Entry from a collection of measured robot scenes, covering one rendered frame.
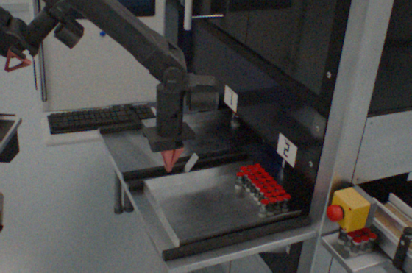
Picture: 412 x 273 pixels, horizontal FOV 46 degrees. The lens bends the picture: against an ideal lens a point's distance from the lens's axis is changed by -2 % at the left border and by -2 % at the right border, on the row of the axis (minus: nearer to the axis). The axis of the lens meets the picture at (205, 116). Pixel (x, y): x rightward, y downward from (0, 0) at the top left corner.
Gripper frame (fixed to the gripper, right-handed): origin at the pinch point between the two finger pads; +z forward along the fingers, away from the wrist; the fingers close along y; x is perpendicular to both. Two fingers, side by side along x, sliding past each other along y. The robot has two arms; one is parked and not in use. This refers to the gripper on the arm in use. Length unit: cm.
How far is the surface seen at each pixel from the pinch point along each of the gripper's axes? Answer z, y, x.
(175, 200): 19.8, 7.4, 13.0
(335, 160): -1.4, 36.8, -11.9
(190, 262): 20.2, 2.1, -9.8
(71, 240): 107, -8, 109
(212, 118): 19, 37, 54
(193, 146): 19.8, 23.1, 37.9
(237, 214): 20.0, 20.4, 2.1
